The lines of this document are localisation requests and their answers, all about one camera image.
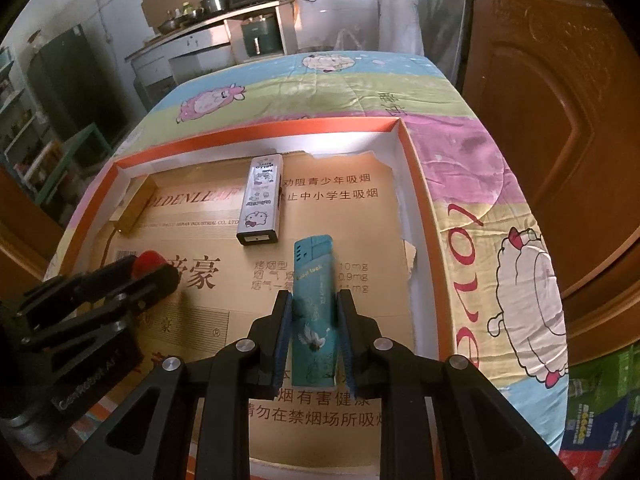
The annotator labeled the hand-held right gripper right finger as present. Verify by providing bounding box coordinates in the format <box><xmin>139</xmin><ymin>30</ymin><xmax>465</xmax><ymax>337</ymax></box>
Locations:
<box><xmin>336</xmin><ymin>287</ymin><xmax>576</xmax><ymax>480</ymax></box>

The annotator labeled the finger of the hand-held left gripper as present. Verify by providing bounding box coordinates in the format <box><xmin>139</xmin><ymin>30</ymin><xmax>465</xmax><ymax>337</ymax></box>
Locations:
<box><xmin>20</xmin><ymin>265</ymin><xmax>179</xmax><ymax>356</ymax></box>
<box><xmin>15</xmin><ymin>256</ymin><xmax>141</xmax><ymax>321</ymax></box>

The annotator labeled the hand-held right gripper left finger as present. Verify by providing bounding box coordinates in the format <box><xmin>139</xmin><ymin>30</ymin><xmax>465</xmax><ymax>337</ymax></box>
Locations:
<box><xmin>62</xmin><ymin>291</ymin><xmax>293</xmax><ymax>480</ymax></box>

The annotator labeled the red bottle cap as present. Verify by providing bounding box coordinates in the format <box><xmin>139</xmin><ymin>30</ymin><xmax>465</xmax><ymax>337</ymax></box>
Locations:
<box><xmin>132</xmin><ymin>251</ymin><xmax>167</xmax><ymax>278</ymax></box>

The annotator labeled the teal lighter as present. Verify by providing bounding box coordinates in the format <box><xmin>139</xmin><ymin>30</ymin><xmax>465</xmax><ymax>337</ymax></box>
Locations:
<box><xmin>292</xmin><ymin>235</ymin><xmax>338</xmax><ymax>386</ymax></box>

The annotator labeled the small wooden block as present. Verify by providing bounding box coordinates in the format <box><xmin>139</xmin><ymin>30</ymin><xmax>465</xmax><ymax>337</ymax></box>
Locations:
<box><xmin>111</xmin><ymin>176</ymin><xmax>156</xmax><ymax>233</ymax></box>

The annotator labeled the white cartoon lighter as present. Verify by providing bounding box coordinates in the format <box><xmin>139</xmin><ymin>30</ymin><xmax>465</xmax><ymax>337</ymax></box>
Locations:
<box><xmin>236</xmin><ymin>154</ymin><xmax>285</xmax><ymax>247</ymax></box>

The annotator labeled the shallow orange-rimmed cardboard box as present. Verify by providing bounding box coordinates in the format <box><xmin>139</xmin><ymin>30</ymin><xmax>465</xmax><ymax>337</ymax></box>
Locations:
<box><xmin>42</xmin><ymin>117</ymin><xmax>473</xmax><ymax>480</ymax></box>

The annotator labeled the flattened brown carton liner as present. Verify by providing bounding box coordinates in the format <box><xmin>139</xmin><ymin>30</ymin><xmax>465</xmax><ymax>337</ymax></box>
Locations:
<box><xmin>97</xmin><ymin>152</ymin><xmax>418</xmax><ymax>461</ymax></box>

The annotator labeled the green metal rack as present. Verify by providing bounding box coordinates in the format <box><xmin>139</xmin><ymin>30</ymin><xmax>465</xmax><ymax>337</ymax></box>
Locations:
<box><xmin>30</xmin><ymin>122</ymin><xmax>113</xmax><ymax>211</ymax></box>

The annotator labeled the storage shelf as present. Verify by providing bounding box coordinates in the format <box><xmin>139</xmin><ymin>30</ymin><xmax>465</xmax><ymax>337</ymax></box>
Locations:
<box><xmin>0</xmin><ymin>45</ymin><xmax>41</xmax><ymax>191</ymax></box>

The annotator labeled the dark green fridge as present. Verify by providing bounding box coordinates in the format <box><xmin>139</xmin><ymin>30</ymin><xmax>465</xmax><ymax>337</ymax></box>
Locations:
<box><xmin>25</xmin><ymin>24</ymin><xmax>131</xmax><ymax>146</ymax></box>

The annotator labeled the cartoon sheep printed blanket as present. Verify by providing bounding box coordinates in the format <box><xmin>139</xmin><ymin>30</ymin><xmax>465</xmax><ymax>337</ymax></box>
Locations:
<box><xmin>42</xmin><ymin>50</ymin><xmax>571</xmax><ymax>466</ymax></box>

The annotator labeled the white kitchen counter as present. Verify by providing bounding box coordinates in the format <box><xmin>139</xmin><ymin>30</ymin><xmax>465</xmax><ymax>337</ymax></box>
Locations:
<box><xmin>125</xmin><ymin>0</ymin><xmax>296</xmax><ymax>106</ymax></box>

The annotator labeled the green printed carton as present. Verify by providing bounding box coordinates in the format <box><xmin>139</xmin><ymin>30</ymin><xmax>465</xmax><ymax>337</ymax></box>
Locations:
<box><xmin>567</xmin><ymin>350</ymin><xmax>640</xmax><ymax>441</ymax></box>

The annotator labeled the green air fryer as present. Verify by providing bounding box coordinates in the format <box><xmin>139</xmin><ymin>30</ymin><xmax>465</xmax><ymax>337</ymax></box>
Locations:
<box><xmin>241</xmin><ymin>16</ymin><xmax>282</xmax><ymax>58</ymax></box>

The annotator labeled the panelled wooden door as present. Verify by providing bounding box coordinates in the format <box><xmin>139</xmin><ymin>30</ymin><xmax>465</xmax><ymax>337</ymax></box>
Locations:
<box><xmin>460</xmin><ymin>0</ymin><xmax>640</xmax><ymax>361</ymax></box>

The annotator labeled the white plastic sheet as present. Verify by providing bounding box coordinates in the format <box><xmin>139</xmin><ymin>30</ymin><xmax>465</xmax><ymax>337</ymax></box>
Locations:
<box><xmin>375</xmin><ymin>0</ymin><xmax>426</xmax><ymax>56</ymax></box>

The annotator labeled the grey plastic sheet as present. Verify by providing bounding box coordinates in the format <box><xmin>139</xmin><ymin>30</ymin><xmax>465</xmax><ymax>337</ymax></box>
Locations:
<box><xmin>407</xmin><ymin>0</ymin><xmax>471</xmax><ymax>81</ymax></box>

